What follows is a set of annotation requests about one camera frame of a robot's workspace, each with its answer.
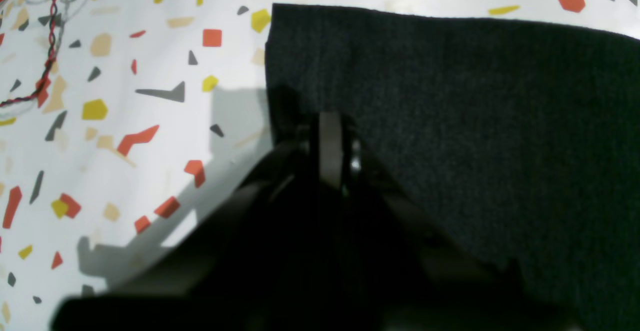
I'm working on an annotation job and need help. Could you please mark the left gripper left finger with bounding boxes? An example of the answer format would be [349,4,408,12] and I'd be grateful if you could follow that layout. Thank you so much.
[52,139,317,331]

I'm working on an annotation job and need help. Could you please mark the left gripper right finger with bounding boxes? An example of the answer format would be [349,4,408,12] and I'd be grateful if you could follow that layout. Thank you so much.
[317,112,582,331]

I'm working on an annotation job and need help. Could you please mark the black T-shirt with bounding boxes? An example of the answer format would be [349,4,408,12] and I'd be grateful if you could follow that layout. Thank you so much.
[265,4,640,331]

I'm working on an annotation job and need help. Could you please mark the red and black wires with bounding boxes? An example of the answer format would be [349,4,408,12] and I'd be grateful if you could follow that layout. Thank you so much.
[0,0,101,109]

